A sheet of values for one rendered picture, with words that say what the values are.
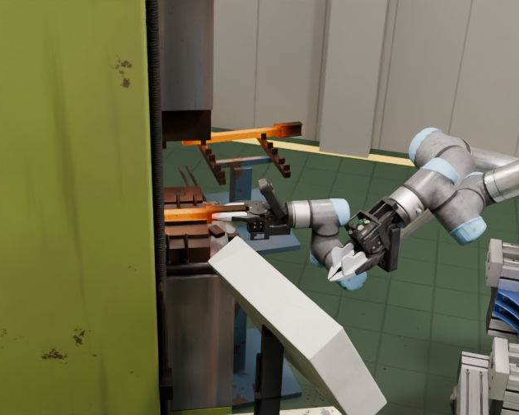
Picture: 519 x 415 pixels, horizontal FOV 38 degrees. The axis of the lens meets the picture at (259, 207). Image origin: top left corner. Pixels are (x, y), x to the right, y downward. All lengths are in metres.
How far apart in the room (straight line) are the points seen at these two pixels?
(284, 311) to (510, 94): 3.42
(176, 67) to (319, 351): 0.68
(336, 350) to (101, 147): 0.55
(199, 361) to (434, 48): 2.90
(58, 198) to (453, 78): 3.42
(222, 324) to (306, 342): 0.70
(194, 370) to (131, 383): 0.40
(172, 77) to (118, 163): 0.30
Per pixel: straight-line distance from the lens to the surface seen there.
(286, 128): 2.63
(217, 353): 2.06
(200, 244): 1.90
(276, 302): 1.38
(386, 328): 3.28
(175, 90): 1.65
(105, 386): 1.72
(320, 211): 2.00
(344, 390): 1.42
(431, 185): 1.69
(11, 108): 1.38
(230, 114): 4.89
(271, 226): 2.01
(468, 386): 2.76
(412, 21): 4.50
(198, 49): 1.62
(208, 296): 1.94
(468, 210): 1.72
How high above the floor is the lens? 2.01
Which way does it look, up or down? 30 degrees down
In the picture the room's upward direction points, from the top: 2 degrees clockwise
